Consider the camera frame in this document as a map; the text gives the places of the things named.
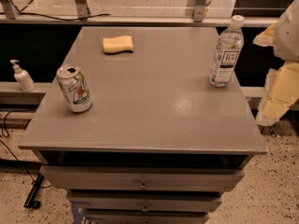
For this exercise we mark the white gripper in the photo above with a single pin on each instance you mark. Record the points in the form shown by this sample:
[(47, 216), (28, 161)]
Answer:
[(288, 36)]

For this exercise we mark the clear plastic water bottle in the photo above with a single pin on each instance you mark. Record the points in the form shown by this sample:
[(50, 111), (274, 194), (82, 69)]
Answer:
[(229, 46)]

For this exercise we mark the white green 7up can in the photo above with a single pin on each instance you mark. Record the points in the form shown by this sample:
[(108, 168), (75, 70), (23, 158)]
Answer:
[(73, 85)]

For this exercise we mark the white pump dispenser bottle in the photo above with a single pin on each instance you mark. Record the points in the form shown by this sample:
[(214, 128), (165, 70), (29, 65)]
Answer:
[(22, 77)]

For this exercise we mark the grey drawer cabinet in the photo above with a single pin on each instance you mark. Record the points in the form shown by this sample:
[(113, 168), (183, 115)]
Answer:
[(160, 144)]

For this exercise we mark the yellow sponge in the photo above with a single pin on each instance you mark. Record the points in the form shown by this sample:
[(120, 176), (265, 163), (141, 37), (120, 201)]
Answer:
[(118, 44)]

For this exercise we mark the black floor bracket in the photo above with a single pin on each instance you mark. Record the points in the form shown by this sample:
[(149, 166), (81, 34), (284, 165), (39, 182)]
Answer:
[(31, 202)]

